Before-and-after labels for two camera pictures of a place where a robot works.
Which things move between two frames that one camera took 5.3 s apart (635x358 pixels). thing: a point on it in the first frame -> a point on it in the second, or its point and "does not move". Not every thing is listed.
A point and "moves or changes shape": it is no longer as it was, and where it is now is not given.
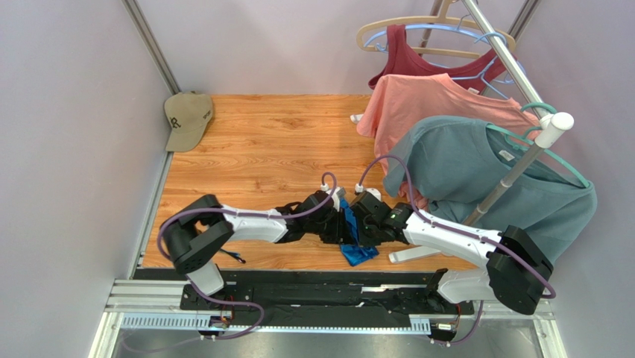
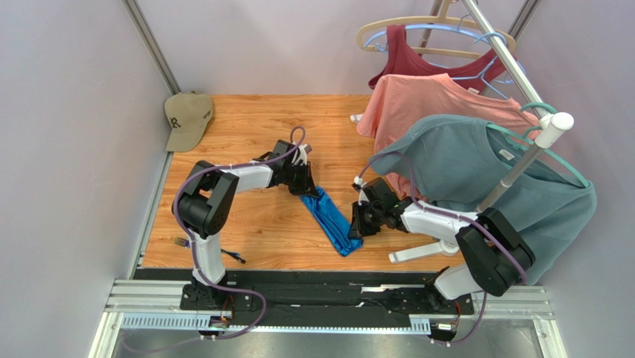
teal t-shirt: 452,165 does not move
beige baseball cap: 189,114 does not move
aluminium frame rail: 135,303 does not move
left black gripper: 335,237 -> 306,186
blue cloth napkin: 352,250 moves or changes shape
